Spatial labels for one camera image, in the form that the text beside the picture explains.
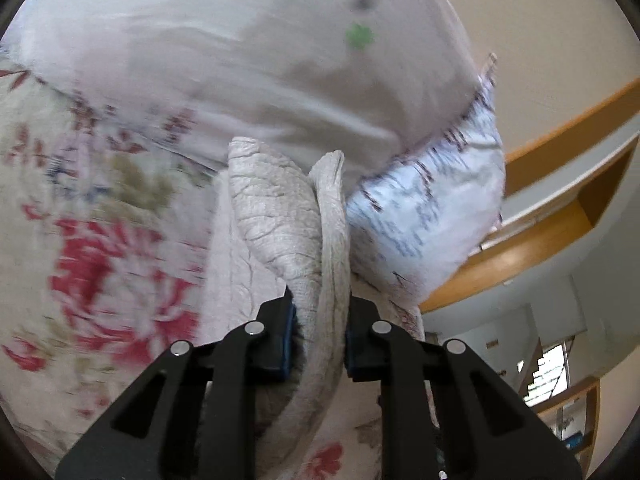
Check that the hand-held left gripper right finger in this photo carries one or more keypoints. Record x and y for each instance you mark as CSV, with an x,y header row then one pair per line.
x,y
350,355

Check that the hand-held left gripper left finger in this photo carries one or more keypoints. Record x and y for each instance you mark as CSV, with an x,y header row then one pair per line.
x,y
286,345

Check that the blue floral pillow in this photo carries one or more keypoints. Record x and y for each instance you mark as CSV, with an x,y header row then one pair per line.
x,y
435,210

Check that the staircase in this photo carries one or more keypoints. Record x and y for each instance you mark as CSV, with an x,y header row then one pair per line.
x,y
547,370

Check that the wooden headboard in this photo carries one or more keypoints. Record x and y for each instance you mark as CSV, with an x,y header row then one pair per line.
x,y
525,260

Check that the floral bedspread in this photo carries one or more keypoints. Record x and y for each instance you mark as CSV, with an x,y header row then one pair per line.
x,y
100,260

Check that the wooden glass cabinet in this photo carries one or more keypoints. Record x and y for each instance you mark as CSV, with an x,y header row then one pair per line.
x,y
580,425

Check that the pink floral pillow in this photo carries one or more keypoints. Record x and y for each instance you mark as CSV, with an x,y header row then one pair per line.
x,y
200,35

